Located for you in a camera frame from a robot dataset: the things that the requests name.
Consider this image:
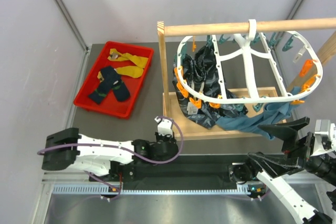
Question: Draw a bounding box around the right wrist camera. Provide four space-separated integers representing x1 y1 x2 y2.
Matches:
311 119 335 156

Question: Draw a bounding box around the yellow sock lower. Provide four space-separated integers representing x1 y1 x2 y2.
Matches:
97 66 144 81

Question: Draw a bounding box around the white round clip hanger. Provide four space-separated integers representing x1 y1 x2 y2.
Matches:
164 18 335 106

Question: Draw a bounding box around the wooden hanging rack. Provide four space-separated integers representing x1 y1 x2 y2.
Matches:
157 21 335 140

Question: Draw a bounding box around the blue cloth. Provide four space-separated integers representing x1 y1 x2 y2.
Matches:
216 102 298 140

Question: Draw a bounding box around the navy sock green stripe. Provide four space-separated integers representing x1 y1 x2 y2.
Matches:
109 79 130 102

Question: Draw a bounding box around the yellow sock upper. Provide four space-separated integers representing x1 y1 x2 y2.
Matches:
108 48 148 69

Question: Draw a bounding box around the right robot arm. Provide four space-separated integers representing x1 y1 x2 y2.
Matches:
229 117 335 223

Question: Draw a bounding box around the yellow sock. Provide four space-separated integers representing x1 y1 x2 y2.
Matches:
108 48 148 69
97 66 144 81

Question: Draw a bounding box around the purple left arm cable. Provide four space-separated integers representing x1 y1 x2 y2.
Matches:
36 116 184 166

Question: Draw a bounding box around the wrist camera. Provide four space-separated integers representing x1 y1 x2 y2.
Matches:
154 116 173 135
311 119 335 156

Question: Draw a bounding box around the red plastic tray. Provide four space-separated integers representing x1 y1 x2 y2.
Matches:
73 41 154 119

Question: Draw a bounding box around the navy sock with santa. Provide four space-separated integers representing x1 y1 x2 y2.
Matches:
88 72 121 104

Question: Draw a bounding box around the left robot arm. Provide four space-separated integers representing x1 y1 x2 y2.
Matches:
37 127 181 180

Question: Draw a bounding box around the dark patterned cloth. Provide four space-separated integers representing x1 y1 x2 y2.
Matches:
172 45 248 129

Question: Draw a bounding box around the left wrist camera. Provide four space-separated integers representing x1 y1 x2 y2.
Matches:
154 116 173 135

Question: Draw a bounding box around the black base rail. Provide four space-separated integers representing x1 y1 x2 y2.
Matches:
89 154 266 190

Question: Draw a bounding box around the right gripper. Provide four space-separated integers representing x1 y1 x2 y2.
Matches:
247 114 336 184

